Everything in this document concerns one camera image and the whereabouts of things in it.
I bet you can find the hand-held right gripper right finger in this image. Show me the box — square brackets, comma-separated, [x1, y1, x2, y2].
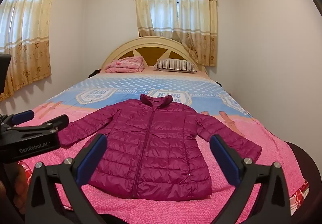
[209, 135, 292, 224]

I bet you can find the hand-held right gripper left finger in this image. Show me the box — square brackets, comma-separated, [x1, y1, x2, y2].
[25, 134, 108, 224]

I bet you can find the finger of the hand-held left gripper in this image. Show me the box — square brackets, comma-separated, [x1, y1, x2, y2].
[14, 114, 69, 136]
[5, 110, 35, 127]

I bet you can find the magenta puffer jacket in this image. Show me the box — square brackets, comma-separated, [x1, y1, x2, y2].
[58, 93, 262, 200]

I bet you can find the person's left hand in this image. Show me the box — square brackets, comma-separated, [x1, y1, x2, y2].
[12, 162, 29, 216]

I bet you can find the bed with pink blue cover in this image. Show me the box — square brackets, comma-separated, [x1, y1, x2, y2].
[15, 73, 311, 224]

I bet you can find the wide floral beige curtain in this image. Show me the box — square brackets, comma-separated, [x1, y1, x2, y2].
[0, 0, 61, 102]

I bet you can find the red plaid cloth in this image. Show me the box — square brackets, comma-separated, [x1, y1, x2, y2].
[289, 181, 310, 214]

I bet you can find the dark wooden footboard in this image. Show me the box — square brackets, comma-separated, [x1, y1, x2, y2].
[284, 141, 322, 224]

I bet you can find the pink folded quilt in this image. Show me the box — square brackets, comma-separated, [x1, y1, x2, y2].
[104, 56, 145, 73]

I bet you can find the striped pillow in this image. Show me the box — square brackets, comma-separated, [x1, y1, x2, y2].
[153, 58, 197, 73]

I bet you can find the cream wooden headboard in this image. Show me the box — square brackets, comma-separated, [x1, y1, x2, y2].
[101, 36, 208, 75]

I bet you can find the floral beige curtain with valance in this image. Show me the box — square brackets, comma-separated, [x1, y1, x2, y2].
[133, 0, 218, 67]

